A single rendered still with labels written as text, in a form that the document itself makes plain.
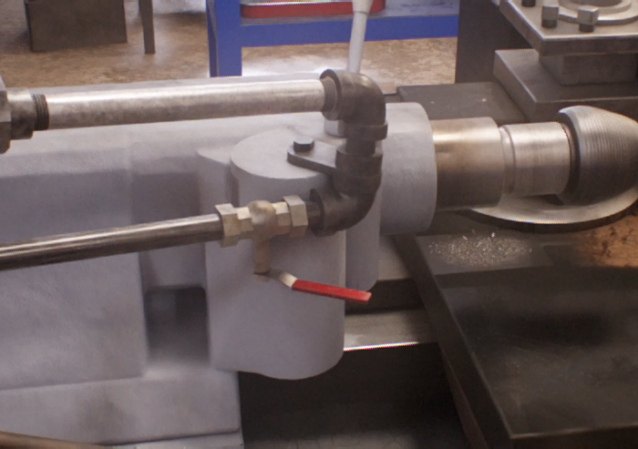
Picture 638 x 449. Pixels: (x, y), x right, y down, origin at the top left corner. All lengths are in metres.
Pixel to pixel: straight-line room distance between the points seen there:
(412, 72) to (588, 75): 3.11
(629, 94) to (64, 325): 0.66
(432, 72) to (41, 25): 1.63
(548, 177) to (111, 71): 3.54
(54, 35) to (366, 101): 3.97
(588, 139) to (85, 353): 0.45
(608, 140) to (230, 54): 1.85
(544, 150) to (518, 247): 0.24
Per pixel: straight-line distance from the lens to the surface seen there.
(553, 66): 1.22
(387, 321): 1.17
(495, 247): 1.13
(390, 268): 1.19
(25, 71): 4.44
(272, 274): 0.74
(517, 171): 0.91
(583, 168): 0.92
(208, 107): 0.67
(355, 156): 0.73
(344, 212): 0.73
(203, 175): 0.80
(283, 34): 2.69
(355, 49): 0.82
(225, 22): 2.67
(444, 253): 1.11
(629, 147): 0.94
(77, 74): 4.36
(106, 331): 0.84
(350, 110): 0.71
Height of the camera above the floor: 1.48
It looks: 28 degrees down
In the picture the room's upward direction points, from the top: straight up
